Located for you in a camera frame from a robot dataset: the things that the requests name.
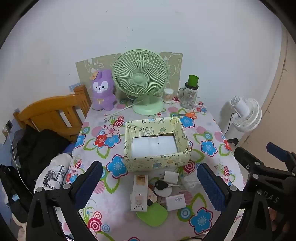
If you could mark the floral tablecloth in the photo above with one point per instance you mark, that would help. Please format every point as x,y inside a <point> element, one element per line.
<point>208,129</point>

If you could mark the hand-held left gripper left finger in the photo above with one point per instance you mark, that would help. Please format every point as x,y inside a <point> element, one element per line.
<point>91,180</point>

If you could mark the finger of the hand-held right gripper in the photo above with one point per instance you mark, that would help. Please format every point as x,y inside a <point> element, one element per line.
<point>249,162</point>
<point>277,149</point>

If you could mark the blue cloth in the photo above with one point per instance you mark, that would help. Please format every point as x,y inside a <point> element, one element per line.
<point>69,148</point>

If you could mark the black metal bar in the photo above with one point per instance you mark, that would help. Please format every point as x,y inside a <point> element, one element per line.
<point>233,141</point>

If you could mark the beige door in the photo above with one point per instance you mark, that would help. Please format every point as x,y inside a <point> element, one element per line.
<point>282,92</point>

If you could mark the beige cartoon wall sheet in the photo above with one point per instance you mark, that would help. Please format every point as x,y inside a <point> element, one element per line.
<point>175,64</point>

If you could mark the small white charger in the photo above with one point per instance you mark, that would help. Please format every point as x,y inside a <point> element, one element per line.
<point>171,178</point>

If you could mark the white floor fan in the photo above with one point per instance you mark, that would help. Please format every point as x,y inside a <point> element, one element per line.
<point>249,115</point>

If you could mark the black backpack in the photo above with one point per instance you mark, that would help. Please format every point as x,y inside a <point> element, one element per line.
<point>9,185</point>

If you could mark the black car key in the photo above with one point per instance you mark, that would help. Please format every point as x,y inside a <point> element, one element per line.
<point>160,184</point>

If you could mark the black jacket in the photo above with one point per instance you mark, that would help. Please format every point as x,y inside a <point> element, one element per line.
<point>39,148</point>

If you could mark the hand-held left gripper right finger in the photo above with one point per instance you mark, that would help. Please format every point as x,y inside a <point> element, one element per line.
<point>211,185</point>

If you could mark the person's right hand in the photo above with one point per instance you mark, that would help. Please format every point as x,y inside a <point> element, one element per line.
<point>275,215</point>

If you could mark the green cylinder cap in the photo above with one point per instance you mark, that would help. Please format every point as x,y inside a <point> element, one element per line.
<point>193,80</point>

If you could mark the glass jar mug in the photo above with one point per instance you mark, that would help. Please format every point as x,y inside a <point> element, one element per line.
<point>188,98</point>

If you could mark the green rounded pad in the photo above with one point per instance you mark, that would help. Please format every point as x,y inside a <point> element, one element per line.
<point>152,215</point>

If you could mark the white rectangular socket adapter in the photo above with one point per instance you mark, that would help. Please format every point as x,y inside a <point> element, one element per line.
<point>138,201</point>

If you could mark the large white charger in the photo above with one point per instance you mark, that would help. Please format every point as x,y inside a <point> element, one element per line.
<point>175,202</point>

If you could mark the green desk fan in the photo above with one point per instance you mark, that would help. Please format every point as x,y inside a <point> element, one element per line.
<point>138,78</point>

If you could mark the blue wall picture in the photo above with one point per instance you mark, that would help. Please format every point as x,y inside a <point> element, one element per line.
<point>74,87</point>

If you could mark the white printed cloth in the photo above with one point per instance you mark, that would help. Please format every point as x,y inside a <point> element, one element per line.
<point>55,171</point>

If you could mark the cotton swab container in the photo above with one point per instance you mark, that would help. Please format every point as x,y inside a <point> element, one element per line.
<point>168,96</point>

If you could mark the yellow cartoon storage box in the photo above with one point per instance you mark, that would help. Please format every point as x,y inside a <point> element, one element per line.
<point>148,162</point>

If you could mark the white round case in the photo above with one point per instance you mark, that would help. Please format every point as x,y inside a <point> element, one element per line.
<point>163,192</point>

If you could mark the purple plush bunny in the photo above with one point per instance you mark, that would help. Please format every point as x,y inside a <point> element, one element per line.
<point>103,97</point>

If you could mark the orange wooden chair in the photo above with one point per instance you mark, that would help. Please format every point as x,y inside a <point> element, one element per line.
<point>46,109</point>

